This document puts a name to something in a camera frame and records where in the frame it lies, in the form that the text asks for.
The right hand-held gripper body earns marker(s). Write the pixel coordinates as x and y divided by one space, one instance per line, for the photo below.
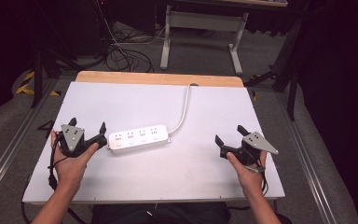
251 148

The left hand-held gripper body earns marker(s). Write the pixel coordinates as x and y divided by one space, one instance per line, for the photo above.
72 137

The white power strip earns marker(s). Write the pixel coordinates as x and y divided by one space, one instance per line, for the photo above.
139 138

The person's right hand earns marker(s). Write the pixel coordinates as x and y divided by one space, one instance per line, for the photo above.
249 177

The person's left hand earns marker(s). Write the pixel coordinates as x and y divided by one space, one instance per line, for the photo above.
71 168

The black metal stand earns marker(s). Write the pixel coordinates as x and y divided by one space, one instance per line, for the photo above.
287 68
38 77

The yellow black floor tape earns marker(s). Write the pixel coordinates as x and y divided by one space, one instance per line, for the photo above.
28 85

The white board table cover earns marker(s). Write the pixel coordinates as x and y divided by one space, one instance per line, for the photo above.
155 174

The person's dark trousers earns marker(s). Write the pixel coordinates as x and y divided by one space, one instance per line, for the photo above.
161 215

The aluminium floor rail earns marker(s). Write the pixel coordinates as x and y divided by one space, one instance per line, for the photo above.
307 161
15 140

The white metal desk frame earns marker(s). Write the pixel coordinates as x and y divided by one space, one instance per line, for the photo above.
203 20

